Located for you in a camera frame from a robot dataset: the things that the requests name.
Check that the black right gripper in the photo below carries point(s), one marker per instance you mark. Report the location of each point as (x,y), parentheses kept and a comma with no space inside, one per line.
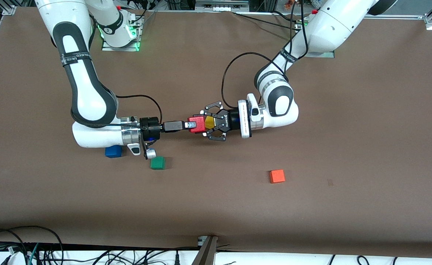
(150,128)

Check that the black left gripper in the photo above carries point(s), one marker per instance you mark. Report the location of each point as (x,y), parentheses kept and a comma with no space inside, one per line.
(232,119)

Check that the red wooden block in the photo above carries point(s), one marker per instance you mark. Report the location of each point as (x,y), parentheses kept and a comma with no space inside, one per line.
(198,125)

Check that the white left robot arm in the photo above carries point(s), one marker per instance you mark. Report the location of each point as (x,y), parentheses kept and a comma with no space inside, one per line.
(329,25)

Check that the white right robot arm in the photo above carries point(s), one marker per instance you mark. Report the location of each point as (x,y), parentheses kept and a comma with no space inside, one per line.
(90,103)

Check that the yellow wooden block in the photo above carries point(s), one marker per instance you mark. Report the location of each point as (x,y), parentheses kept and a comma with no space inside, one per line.
(210,122)

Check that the green wooden block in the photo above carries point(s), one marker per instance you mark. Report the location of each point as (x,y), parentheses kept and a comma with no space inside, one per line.
(157,163)

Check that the blue wooden block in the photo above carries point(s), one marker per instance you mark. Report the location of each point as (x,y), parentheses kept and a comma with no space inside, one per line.
(113,152)

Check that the orange wooden block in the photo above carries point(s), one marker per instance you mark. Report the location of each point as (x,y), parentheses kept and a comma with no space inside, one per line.
(277,176)

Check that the grey power strip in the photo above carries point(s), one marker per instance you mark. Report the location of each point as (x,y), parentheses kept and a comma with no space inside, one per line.
(221,5)

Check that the aluminium profile bar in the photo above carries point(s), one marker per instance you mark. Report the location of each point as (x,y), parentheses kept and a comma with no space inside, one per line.
(205,252)

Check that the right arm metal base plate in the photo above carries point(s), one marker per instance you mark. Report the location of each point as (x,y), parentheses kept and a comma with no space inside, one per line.
(120,49)

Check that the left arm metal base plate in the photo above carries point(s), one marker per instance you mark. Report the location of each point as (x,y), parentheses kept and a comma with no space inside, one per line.
(322,55)

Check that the aluminium corner bracket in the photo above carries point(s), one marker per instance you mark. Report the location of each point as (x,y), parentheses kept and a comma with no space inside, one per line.
(431,21)
(9,10)

